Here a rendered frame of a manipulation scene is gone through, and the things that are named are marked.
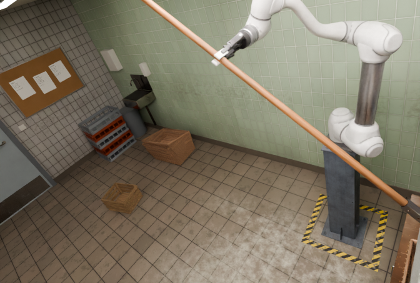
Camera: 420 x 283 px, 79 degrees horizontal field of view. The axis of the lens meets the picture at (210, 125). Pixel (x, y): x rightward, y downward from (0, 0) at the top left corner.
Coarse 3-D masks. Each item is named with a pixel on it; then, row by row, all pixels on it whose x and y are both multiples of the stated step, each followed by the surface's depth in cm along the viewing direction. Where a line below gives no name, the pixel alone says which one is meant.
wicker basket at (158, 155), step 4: (192, 148) 397; (152, 152) 389; (156, 152) 380; (160, 152) 372; (188, 152) 389; (156, 156) 396; (160, 156) 387; (164, 156) 378; (168, 156) 368; (172, 156) 363; (176, 156) 370; (184, 156) 392; (160, 160) 404; (164, 160) 392; (168, 160) 384; (172, 160) 373; (176, 160) 370; (180, 160) 377; (184, 160) 384; (180, 164) 378
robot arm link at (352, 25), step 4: (348, 24) 132; (352, 24) 131; (356, 24) 129; (360, 24) 128; (348, 28) 131; (352, 28) 130; (356, 28) 129; (348, 32) 132; (352, 32) 130; (348, 36) 133; (352, 36) 130; (344, 40) 135; (348, 40) 134; (352, 40) 131; (352, 44) 134
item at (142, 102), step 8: (136, 80) 418; (144, 80) 413; (144, 88) 429; (128, 96) 429; (136, 96) 417; (144, 96) 409; (152, 96) 420; (128, 104) 423; (136, 104) 403; (144, 104) 410; (152, 120) 453
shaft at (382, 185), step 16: (144, 0) 114; (192, 32) 110; (208, 48) 108; (224, 64) 108; (272, 96) 104; (288, 112) 102; (304, 128) 102; (352, 160) 98; (368, 176) 97; (384, 192) 97
